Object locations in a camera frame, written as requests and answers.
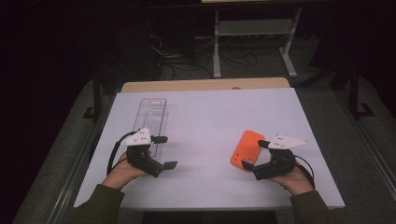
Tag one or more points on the orange phone case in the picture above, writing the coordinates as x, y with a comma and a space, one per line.
246, 146

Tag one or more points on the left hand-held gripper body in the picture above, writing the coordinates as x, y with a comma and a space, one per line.
141, 157

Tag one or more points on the clear plastic box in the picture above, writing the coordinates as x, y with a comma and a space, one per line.
152, 115

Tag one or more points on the person's left hand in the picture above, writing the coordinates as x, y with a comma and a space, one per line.
120, 174

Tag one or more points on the black metal stand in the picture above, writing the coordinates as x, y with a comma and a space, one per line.
354, 93

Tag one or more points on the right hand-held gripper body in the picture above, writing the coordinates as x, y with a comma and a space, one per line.
278, 163

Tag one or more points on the person's right hand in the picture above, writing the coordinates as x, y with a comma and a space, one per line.
295, 182

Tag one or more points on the grey metal stand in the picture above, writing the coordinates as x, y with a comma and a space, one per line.
255, 27

